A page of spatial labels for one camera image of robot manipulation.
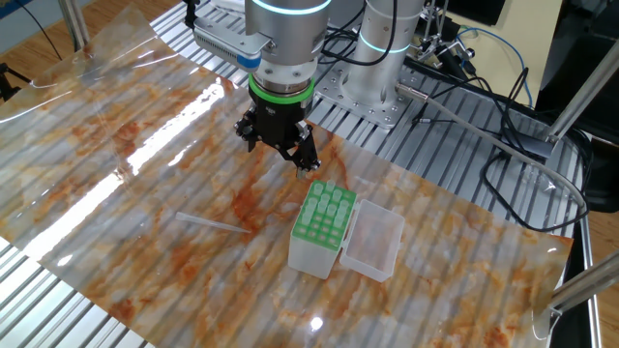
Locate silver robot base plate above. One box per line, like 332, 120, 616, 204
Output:
313, 61, 427, 131

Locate black cable bundle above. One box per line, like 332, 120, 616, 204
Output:
410, 67, 592, 234

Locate grey cable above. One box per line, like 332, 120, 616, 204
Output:
395, 82, 590, 219

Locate orange marble pattern mat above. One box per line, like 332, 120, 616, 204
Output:
0, 4, 575, 348

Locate black box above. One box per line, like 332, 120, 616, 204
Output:
445, 0, 508, 27

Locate black tripod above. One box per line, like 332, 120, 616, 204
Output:
0, 61, 31, 102

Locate black equipment housing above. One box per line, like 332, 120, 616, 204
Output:
534, 0, 619, 144

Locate metal clamp stand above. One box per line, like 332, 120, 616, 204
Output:
414, 0, 478, 70

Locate blue cable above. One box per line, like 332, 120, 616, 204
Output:
456, 26, 534, 108

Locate grey adapter box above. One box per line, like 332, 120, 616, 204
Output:
502, 133, 557, 160

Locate aluminium frame post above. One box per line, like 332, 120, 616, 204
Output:
548, 250, 619, 315
545, 37, 619, 146

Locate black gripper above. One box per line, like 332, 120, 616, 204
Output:
234, 96, 321, 179

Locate white bar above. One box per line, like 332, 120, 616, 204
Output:
210, 0, 249, 15

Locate green-topped pipette tip box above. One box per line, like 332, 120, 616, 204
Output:
287, 179, 406, 284

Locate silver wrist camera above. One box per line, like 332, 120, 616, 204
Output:
192, 15, 273, 73

